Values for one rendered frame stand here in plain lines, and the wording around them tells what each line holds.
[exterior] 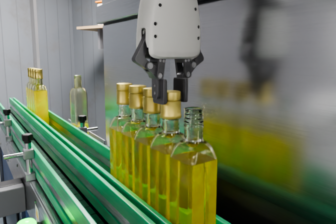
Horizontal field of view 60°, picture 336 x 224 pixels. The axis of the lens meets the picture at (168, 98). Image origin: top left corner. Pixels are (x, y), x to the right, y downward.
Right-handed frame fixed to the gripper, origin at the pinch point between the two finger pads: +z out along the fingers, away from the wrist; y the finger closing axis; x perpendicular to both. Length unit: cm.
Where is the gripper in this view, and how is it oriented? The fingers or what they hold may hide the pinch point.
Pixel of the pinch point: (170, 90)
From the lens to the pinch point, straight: 47.9
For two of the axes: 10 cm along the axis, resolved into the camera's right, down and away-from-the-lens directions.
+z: 0.0, 9.9, 1.4
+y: -8.2, 0.8, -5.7
